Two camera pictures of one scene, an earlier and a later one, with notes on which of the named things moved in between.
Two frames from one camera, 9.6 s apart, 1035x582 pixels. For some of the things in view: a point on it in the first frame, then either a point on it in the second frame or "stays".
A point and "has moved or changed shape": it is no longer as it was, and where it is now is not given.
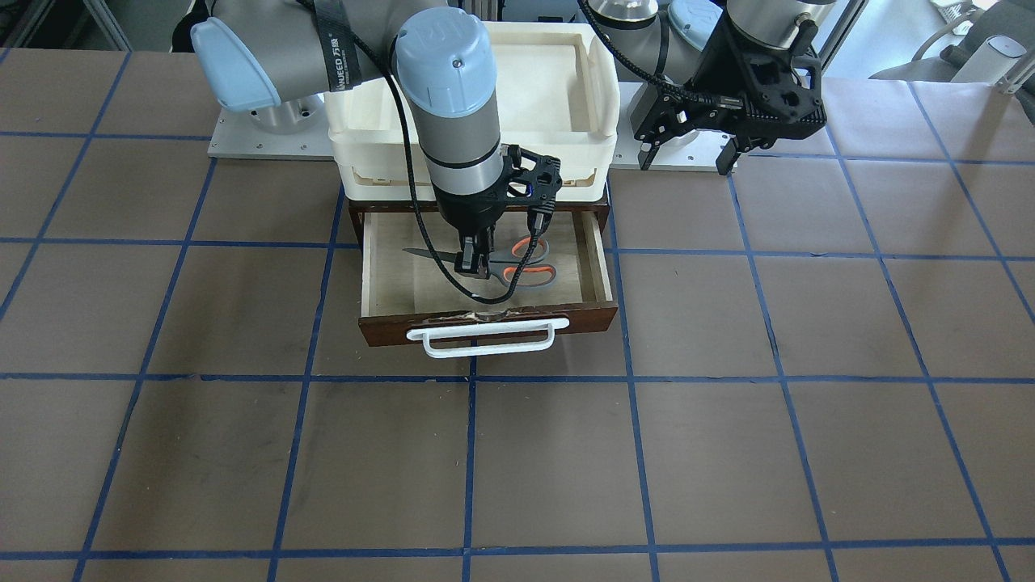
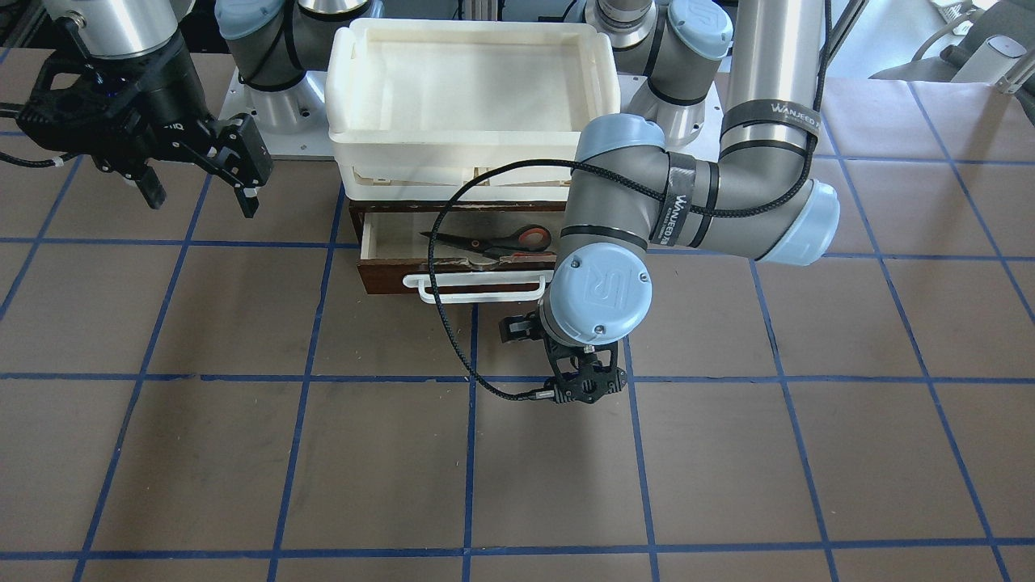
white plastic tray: x=556 y=90 stays
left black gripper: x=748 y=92 to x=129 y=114
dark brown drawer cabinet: x=356 y=209 stays
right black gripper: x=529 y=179 to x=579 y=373
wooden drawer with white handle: x=534 y=292 has moved or changed shape
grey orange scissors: x=515 y=263 has moved or changed shape
